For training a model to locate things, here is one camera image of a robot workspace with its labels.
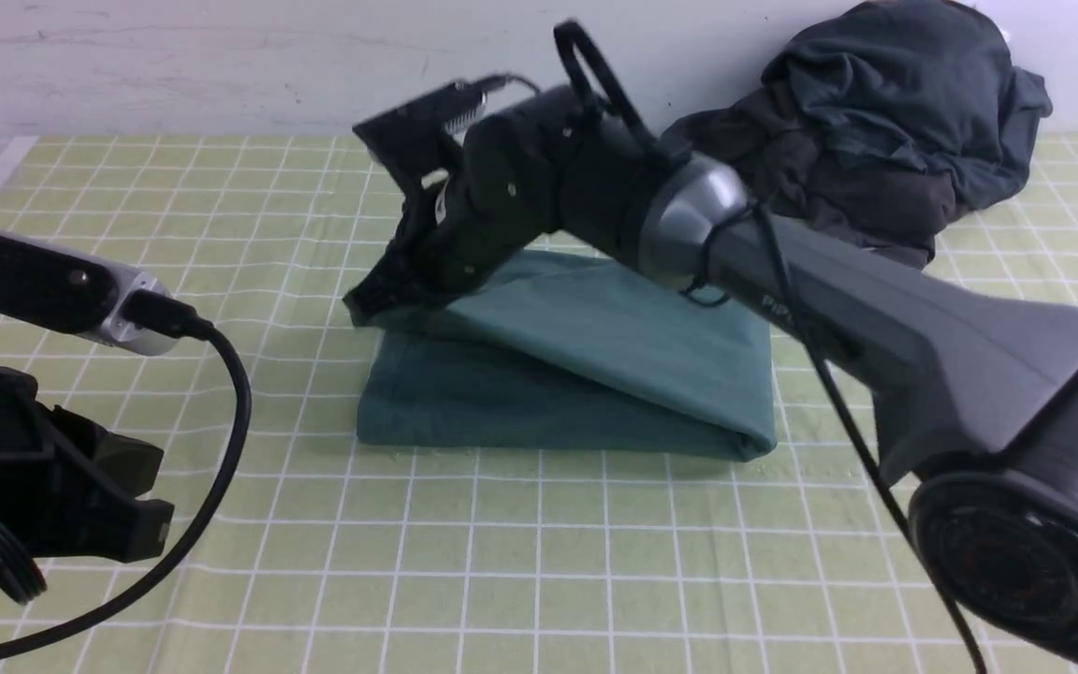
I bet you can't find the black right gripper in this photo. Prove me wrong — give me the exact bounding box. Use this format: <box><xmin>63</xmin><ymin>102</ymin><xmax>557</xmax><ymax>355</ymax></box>
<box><xmin>342</xmin><ymin>112</ymin><xmax>558</xmax><ymax>326</ymax></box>

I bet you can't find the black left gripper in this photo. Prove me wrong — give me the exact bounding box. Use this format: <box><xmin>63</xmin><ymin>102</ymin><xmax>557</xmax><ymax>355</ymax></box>
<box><xmin>0</xmin><ymin>366</ymin><xmax>174</xmax><ymax>563</ymax></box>

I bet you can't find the green long-sleeved shirt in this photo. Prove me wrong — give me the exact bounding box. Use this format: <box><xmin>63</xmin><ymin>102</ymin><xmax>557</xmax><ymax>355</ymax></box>
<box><xmin>357</xmin><ymin>251</ymin><xmax>776</xmax><ymax>463</ymax></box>

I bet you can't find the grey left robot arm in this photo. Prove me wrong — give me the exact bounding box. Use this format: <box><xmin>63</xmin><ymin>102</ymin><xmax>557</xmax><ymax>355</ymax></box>
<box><xmin>0</xmin><ymin>367</ymin><xmax>174</xmax><ymax>605</ymax></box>

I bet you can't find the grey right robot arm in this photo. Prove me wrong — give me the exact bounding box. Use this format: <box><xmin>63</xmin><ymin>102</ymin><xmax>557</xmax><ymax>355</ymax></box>
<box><xmin>343</xmin><ymin>74</ymin><xmax>1078</xmax><ymax>665</ymax></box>

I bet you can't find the dark charcoal crumpled garment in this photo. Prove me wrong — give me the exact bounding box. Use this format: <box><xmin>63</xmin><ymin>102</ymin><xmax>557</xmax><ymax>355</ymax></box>
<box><xmin>664</xmin><ymin>81</ymin><xmax>970</xmax><ymax>270</ymax></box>

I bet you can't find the dark grey-blue crumpled garment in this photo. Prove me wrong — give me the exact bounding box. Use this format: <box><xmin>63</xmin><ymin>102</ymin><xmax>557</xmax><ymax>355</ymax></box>
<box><xmin>761</xmin><ymin>1</ymin><xmax>1053</xmax><ymax>210</ymax></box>

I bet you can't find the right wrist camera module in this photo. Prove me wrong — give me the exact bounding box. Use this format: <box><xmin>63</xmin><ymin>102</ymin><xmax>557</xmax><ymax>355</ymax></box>
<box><xmin>353</xmin><ymin>80</ymin><xmax>488</xmax><ymax>200</ymax></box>

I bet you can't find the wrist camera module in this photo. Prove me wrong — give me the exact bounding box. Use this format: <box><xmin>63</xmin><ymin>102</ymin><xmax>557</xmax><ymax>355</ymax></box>
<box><xmin>0</xmin><ymin>230</ymin><xmax>193</xmax><ymax>357</ymax></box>
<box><xmin>353</xmin><ymin>80</ymin><xmax>488</xmax><ymax>200</ymax></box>

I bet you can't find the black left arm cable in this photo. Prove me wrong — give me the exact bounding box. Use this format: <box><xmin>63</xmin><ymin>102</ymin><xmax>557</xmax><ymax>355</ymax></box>
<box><xmin>0</xmin><ymin>290</ymin><xmax>254</xmax><ymax>671</ymax></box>

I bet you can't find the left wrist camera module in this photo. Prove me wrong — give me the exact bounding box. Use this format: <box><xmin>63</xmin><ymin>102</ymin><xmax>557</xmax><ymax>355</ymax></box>
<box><xmin>0</xmin><ymin>230</ymin><xmax>193</xmax><ymax>357</ymax></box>

